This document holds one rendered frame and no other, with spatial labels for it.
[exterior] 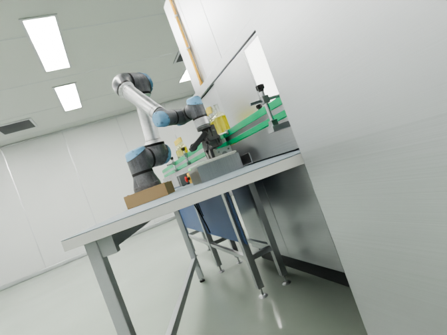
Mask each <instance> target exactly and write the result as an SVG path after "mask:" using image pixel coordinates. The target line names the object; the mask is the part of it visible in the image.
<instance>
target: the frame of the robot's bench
mask: <svg viewBox="0 0 447 335"><path fill-rule="evenodd" d="M174 215H175V217H176V220H177V222H178V225H179V228H180V231H181V233H182V236H183V238H184V241H185V244H186V246H187V249H188V252H189V254H190V257H191V262H190V266H189V268H188V271H187V274H186V277H185V279H184V283H183V285H182V289H181V291H180V294H179V297H178V300H177V303H176V305H175V308H174V311H173V314H172V317H171V320H170V323H169V325H168V329H167V331H166V335H176V334H177V331H178V327H179V325H180V320H181V317H182V313H183V310H184V306H185V303H186V299H187V296H188V292H189V289H190V285H191V282H192V278H193V275H194V271H195V270H196V274H197V276H198V279H201V280H200V282H204V281H205V279H202V278H203V277H204V275H203V272H202V270H201V267H200V264H199V262H198V259H197V256H196V253H195V251H194V248H193V246H192V242H191V241H190V237H189V235H188V232H187V230H186V226H185V224H184V221H183V219H182V216H181V213H180V210H177V211H175V212H174ZM149 222H150V221H147V222H145V223H142V224H139V225H137V226H134V227H131V228H129V229H126V230H123V231H121V232H118V233H115V234H113V235H109V236H107V237H104V238H102V239H99V240H96V241H93V242H91V243H88V244H85V245H84V247H85V249H86V253H87V255H88V258H89V260H90V263H91V265H92V269H93V271H94V274H95V276H96V279H97V281H98V285H99V287H100V290H101V292H102V295H103V297H104V301H105V303H106V306H107V308H108V311H109V313H110V317H111V319H112V322H113V324H114V327H115V329H116V333H117V334H118V335H136V332H135V329H134V327H133V324H132V321H131V319H130V316H129V313H128V311H127V308H126V305H125V303H124V300H123V297H122V295H121V292H120V289H119V287H118V284H117V281H116V279H115V276H114V273H113V271H112V268H111V266H110V263H109V260H108V257H107V256H109V255H112V254H115V253H117V252H119V251H120V247H119V244H121V243H122V242H124V241H125V240H126V239H127V238H129V237H130V236H131V235H133V234H134V233H135V232H137V231H138V230H139V229H141V228H142V227H143V226H145V225H146V224H147V223H149Z"/></svg>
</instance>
